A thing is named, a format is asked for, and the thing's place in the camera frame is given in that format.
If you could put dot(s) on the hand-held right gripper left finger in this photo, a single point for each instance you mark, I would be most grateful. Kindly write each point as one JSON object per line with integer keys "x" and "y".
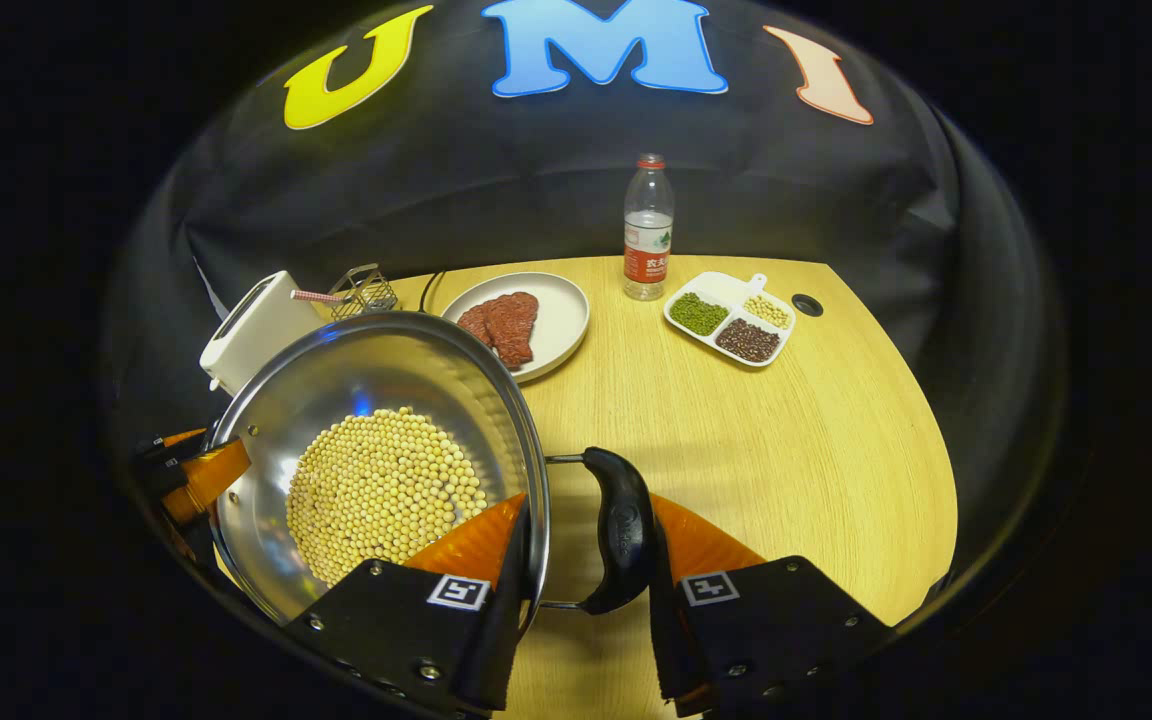
{"x": 506, "y": 620}

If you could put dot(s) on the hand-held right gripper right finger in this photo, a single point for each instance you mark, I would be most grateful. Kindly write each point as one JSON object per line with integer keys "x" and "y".
{"x": 666, "y": 640}

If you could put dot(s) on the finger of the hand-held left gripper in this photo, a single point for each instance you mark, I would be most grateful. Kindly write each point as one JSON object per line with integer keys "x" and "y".
{"x": 211, "y": 475}
{"x": 181, "y": 438}

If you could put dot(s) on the stainless steel pot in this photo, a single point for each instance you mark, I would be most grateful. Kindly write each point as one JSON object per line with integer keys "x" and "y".
{"x": 386, "y": 360}

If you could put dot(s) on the white toaster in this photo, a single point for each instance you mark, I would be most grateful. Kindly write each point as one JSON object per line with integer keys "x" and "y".
{"x": 256, "y": 330}

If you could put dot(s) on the pile of yellow soybeans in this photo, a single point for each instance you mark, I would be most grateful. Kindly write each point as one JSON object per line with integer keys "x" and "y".
{"x": 386, "y": 490}

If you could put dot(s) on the brown meat piece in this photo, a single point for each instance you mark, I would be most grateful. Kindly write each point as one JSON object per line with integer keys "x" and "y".
{"x": 514, "y": 325}
{"x": 474, "y": 322}

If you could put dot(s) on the heap of dark beans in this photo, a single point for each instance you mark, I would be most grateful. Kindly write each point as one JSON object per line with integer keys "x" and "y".
{"x": 748, "y": 340}

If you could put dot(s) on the round white plate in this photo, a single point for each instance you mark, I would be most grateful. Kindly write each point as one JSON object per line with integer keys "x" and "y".
{"x": 561, "y": 310}

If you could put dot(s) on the heap of green mung beans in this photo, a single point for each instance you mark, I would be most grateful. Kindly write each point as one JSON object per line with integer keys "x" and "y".
{"x": 698, "y": 313}

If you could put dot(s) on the small heap of pale beans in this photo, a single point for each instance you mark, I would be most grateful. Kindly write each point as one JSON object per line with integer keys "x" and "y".
{"x": 768, "y": 311}

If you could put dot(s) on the white divided dish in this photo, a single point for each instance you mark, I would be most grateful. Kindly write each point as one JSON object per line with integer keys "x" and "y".
{"x": 726, "y": 285}

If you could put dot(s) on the clear plastic water bottle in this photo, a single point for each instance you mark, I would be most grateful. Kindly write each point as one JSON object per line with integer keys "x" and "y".
{"x": 648, "y": 230}

